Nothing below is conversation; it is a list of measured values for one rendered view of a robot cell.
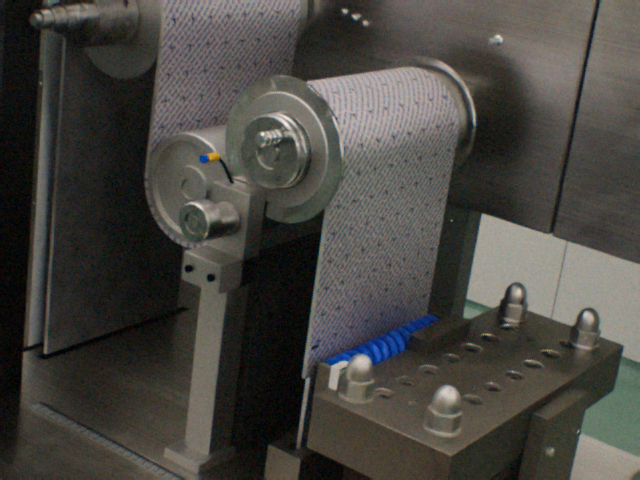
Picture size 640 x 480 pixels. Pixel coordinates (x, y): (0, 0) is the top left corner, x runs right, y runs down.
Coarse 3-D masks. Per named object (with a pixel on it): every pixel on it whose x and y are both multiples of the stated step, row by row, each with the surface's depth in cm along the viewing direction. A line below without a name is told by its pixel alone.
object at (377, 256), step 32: (416, 192) 135; (352, 224) 126; (384, 224) 132; (416, 224) 137; (320, 256) 124; (352, 256) 128; (384, 256) 134; (416, 256) 140; (320, 288) 125; (352, 288) 130; (384, 288) 136; (416, 288) 142; (320, 320) 127; (352, 320) 132; (384, 320) 138; (320, 352) 129
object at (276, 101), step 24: (264, 96) 123; (288, 96) 121; (240, 120) 126; (312, 120) 120; (240, 144) 126; (312, 144) 121; (456, 144) 141; (312, 168) 121; (288, 192) 124; (312, 192) 122
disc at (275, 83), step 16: (256, 80) 124; (272, 80) 122; (288, 80) 121; (240, 96) 125; (256, 96) 124; (304, 96) 120; (320, 96) 119; (240, 112) 125; (272, 112) 123; (320, 112) 120; (304, 128) 121; (336, 128) 119; (336, 144) 119; (336, 160) 120; (240, 176) 127; (336, 176) 120; (320, 192) 121; (272, 208) 125; (288, 208) 124; (304, 208) 123; (320, 208) 122
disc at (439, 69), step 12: (408, 60) 143; (420, 60) 142; (432, 60) 141; (432, 72) 141; (444, 72) 140; (456, 84) 139; (456, 96) 140; (468, 96) 139; (468, 108) 139; (468, 120) 139; (468, 132) 140; (468, 144) 140; (456, 156) 141; (456, 168) 142
